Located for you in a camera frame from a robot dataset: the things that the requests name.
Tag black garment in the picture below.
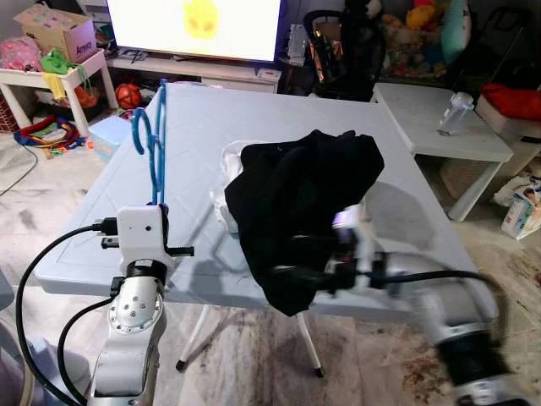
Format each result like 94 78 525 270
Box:
223 129 386 317

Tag blue plastic hanger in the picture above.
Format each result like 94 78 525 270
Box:
130 78 170 209

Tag white cloth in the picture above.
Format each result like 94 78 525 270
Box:
209 140 257 236

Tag light blue plastic table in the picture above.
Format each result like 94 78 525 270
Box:
34 81 501 379

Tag light blue plastic bin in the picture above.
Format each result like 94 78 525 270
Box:
86 116 134 163

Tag printed diaper pack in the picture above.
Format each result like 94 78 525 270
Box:
497 173 541 242

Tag orange basketball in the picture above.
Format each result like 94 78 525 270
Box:
115 82 143 110

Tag colourful toy rings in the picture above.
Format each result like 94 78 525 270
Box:
15 115 87 162

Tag white television stand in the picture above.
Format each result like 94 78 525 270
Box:
108 49 283 94

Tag small white table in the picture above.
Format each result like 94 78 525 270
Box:
372 82 515 223

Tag yellow cloth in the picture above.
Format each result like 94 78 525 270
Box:
42 72 70 102

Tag clear plastic bottle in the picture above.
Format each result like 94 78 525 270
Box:
436 91 477 137

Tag black stroller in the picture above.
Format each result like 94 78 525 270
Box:
303 8 388 104

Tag red cloth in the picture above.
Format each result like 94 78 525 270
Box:
480 82 541 122

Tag green toy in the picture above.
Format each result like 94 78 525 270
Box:
39 48 87 79

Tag flat screen television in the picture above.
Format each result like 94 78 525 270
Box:
106 0 285 65

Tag white toy shelf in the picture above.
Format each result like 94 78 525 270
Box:
0 49 119 138

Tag cardboard box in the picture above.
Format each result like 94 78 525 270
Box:
14 3 99 63

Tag pink bag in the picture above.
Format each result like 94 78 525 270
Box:
0 36 43 74

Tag stuffed toy pile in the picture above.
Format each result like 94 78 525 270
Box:
379 0 471 83

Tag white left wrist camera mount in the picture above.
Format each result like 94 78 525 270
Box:
114 205 172 273

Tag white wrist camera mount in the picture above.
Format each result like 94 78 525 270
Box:
332 206 385 290
114 205 172 273

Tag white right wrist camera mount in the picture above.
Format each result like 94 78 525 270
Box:
332 206 385 290

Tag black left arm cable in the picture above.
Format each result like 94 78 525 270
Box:
14 217 119 406

